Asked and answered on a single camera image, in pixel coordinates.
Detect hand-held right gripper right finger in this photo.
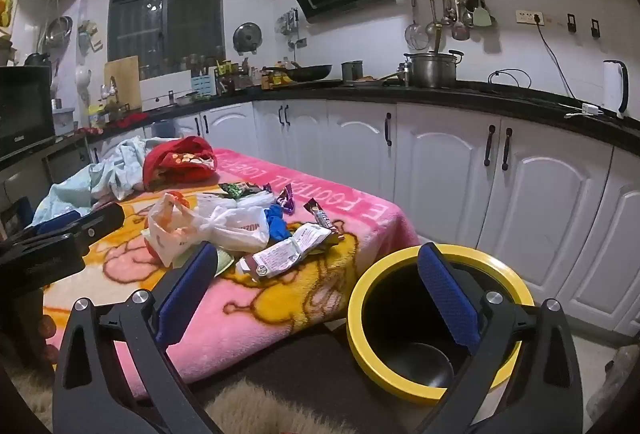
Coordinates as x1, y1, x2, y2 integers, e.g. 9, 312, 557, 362
410, 241, 586, 434

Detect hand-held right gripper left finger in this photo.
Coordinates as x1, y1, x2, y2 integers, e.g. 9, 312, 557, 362
51, 241, 226, 434

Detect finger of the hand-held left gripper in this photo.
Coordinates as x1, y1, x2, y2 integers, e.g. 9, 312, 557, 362
32, 210, 83, 237
74, 203, 126, 246

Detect white bag with orange dots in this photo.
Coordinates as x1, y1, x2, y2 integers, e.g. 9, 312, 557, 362
145, 193, 203, 267

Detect yellow rimmed black bin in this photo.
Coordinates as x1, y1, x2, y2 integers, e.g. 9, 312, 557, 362
346, 244, 536, 407

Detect white snack wrapper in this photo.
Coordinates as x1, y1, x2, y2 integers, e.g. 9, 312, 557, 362
236, 223, 346, 282

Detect green snack wrapper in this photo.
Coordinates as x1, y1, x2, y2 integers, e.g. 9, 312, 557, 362
218, 181, 263, 200

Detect purple candy wrapper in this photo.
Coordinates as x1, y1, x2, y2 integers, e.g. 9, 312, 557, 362
262, 183, 295, 215

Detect brown chocolate bar wrapper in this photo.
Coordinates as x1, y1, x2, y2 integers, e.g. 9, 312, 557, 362
302, 197, 346, 232

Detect light blue cloth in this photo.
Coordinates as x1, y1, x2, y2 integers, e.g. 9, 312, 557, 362
32, 137, 166, 227

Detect red embroidered cloth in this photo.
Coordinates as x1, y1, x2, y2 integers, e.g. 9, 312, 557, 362
142, 137, 218, 190

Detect pink cartoon printed blanket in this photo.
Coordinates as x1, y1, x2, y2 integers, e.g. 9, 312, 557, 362
42, 147, 418, 400

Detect black microwave oven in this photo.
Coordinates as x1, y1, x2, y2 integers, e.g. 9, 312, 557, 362
0, 64, 56, 160

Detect beige fur rug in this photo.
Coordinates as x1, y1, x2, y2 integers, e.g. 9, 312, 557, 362
10, 364, 351, 434

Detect row of white base cabinets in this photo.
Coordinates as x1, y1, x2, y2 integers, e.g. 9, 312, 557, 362
87, 99, 640, 340

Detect wooden cutting board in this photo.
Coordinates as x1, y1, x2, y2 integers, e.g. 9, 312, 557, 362
103, 56, 142, 112

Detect blue utensil holder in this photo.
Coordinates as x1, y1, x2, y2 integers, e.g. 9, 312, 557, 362
191, 74, 218, 98

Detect crumpled clear plastic bag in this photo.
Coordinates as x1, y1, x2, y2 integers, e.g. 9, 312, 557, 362
585, 344, 628, 425

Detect dark framed window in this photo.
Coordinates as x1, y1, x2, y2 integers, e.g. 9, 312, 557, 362
107, 0, 224, 65

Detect hanging steel bowl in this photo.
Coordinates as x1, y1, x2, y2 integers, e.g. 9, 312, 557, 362
45, 16, 74, 48

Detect row of condiment bottles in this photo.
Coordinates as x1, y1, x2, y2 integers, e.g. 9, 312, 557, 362
215, 57, 296, 92

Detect black kitchen countertop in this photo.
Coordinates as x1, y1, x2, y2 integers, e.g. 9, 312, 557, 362
0, 77, 640, 160

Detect steel pot lid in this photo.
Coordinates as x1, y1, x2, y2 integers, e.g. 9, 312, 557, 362
232, 22, 263, 55

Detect steel stockpot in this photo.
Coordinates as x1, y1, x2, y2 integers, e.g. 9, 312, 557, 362
404, 50, 465, 89

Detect white power adapter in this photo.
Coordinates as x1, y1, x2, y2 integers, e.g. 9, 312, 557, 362
565, 103, 601, 119

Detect black wok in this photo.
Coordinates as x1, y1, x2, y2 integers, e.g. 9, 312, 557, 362
262, 63, 333, 82

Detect small hung kitchen tools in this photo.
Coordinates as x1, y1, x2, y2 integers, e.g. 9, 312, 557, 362
276, 8, 301, 38

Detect white electric kettle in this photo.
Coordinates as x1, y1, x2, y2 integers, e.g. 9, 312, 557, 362
600, 59, 630, 120

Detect rack of hanging kitchen utensils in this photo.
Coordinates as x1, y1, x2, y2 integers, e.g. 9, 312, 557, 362
404, 0, 498, 52

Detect yellow wall picture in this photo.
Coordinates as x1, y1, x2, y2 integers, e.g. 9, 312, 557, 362
0, 0, 20, 38

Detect black power cable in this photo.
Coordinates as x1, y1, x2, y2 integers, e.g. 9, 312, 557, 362
487, 17, 581, 102

